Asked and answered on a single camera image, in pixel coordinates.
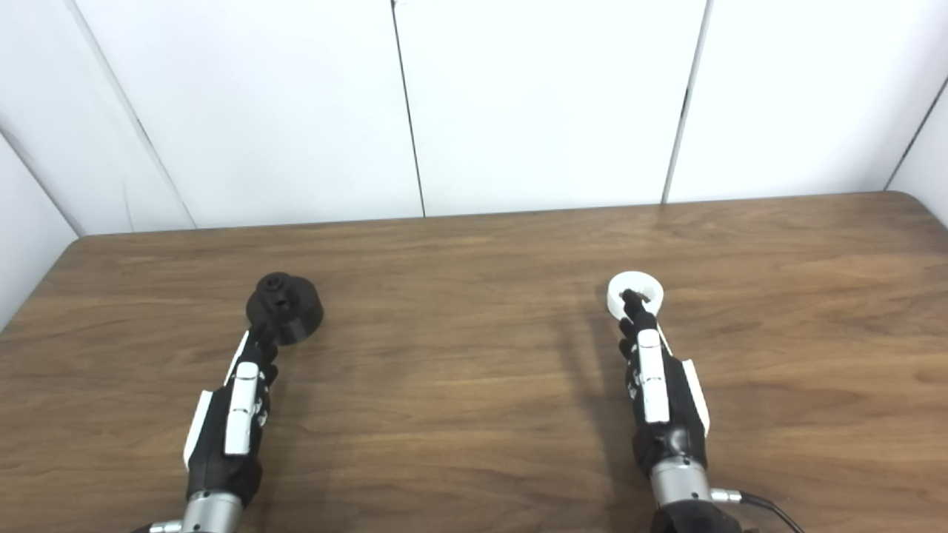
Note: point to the round black plastic part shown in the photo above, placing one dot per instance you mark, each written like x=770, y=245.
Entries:
x=285, y=307

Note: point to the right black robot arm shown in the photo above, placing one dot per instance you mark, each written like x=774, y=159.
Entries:
x=681, y=496

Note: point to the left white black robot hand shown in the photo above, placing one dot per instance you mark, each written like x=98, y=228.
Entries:
x=241, y=414

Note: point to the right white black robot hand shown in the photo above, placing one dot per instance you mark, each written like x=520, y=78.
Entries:
x=653, y=385

